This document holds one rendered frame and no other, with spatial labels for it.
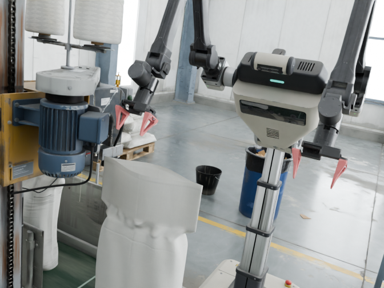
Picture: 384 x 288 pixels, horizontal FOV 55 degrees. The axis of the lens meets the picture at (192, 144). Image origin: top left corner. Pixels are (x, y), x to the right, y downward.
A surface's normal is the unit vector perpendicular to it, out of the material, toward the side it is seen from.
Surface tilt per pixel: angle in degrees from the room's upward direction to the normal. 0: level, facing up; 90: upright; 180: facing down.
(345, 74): 69
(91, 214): 90
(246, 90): 40
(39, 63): 90
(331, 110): 60
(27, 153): 90
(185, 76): 90
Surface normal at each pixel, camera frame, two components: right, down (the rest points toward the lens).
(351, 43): -0.39, -0.19
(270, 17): -0.47, 0.17
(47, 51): 0.87, 0.24
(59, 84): 0.12, 0.28
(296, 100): -0.20, -0.62
